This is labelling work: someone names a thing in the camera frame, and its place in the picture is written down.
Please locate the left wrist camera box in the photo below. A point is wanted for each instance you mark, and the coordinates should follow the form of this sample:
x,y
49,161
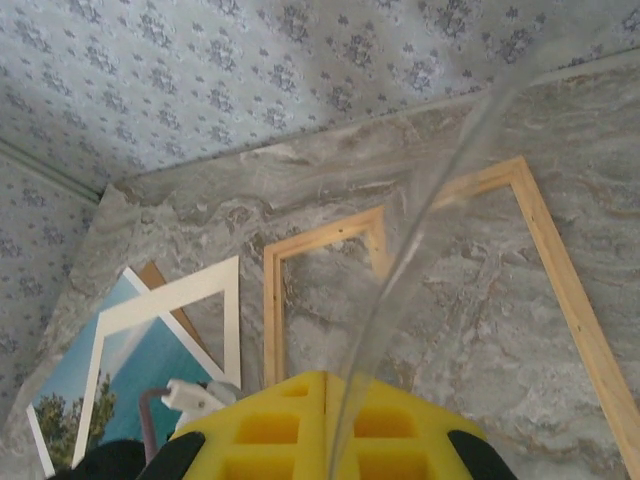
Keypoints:
x,y
192,395

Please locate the brown backing board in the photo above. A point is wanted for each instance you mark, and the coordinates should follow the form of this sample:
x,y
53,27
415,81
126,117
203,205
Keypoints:
x,y
154,279

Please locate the cream mat board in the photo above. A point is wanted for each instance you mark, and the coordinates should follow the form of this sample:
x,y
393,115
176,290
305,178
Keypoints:
x,y
231,325

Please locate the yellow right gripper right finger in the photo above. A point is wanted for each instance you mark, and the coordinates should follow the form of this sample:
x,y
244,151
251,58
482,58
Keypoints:
x,y
425,440

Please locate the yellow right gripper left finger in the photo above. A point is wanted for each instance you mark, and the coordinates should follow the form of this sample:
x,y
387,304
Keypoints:
x,y
215,445

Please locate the seaside photo print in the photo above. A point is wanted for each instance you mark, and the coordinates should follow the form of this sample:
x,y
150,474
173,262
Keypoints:
x,y
150,360

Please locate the light wooden picture frame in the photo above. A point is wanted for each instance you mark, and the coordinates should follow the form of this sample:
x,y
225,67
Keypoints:
x,y
565,300

